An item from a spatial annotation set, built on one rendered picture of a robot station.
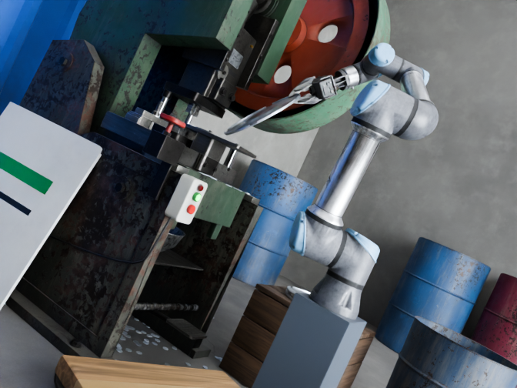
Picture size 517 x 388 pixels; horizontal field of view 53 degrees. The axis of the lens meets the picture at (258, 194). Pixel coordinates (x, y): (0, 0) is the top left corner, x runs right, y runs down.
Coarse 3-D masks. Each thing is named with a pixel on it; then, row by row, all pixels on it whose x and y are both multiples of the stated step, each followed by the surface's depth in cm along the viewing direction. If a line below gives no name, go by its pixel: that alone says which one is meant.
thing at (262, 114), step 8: (296, 96) 178; (272, 104) 191; (280, 104) 180; (288, 104) 166; (256, 112) 192; (264, 112) 175; (272, 112) 170; (240, 120) 190; (248, 120) 177; (256, 120) 172; (232, 128) 184; (240, 128) 174
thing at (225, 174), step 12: (108, 120) 177; (120, 120) 174; (120, 132) 173; (132, 132) 171; (144, 132) 169; (144, 144) 168; (192, 156) 177; (192, 168) 179; (228, 168) 198; (228, 180) 200
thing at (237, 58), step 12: (240, 36) 184; (240, 48) 186; (252, 48) 192; (240, 60) 189; (192, 72) 184; (204, 72) 182; (216, 72) 180; (228, 72) 186; (240, 72) 191; (180, 84) 186; (192, 84) 183; (204, 84) 181; (216, 84) 181; (228, 84) 184; (204, 96) 181; (216, 96) 181; (228, 96) 186
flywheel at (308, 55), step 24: (312, 0) 220; (336, 0) 214; (360, 0) 205; (312, 24) 217; (336, 24) 212; (360, 24) 203; (288, 48) 218; (312, 48) 215; (336, 48) 210; (360, 48) 201; (312, 72) 213; (240, 96) 222; (264, 96) 220
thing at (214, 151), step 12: (204, 132) 177; (192, 144) 181; (204, 144) 178; (216, 144) 180; (228, 144) 171; (204, 156) 178; (216, 156) 183; (252, 156) 179; (204, 168) 179; (216, 168) 185
